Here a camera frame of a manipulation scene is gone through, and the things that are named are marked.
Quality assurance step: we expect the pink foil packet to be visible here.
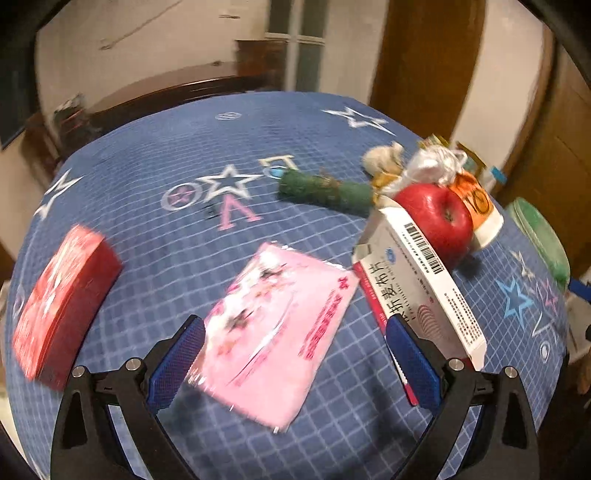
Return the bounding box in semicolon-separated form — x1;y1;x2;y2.
186;240;362;433

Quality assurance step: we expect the dark tied bag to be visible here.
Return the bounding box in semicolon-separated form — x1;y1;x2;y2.
52;94;89;131

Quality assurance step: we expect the beige cloth rag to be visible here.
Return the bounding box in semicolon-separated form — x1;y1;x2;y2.
362;141;406;179

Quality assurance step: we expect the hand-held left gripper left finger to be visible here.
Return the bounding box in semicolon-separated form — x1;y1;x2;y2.
51;315;207;480

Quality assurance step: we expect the blue checked star tablecloth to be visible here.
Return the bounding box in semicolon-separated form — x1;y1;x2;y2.
4;91;570;480

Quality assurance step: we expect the white cup with orange label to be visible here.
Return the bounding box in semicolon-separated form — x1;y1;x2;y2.
449;171;504;251

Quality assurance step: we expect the white medicine box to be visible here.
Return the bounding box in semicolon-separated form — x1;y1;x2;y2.
351;206;489;408

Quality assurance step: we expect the red rectangular carton box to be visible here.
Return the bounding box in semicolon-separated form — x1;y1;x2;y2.
11;224;124;391

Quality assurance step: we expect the clear plastic bag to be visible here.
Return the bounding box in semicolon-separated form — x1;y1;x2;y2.
401;143;468;186

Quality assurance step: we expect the trash bin with green liner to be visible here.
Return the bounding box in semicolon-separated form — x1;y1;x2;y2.
505;197;572;292

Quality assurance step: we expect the green scouring pad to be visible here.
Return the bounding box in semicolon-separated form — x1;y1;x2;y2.
277;169;375;216

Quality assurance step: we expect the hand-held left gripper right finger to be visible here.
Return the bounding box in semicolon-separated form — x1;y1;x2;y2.
385;318;541;480

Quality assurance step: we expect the red apple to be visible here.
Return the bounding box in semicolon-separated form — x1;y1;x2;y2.
394;183;476;269

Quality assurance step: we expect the dark wooden chair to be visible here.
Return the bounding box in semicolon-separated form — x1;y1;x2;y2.
235;39;288;89

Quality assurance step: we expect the glass double door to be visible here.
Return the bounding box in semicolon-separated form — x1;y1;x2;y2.
265;0;334;89

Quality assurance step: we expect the round dark wooden table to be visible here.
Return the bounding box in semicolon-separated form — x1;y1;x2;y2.
87;60;242;132

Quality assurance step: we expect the yellow crumpled wrapper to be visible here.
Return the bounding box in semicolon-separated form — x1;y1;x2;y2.
418;133;486;176

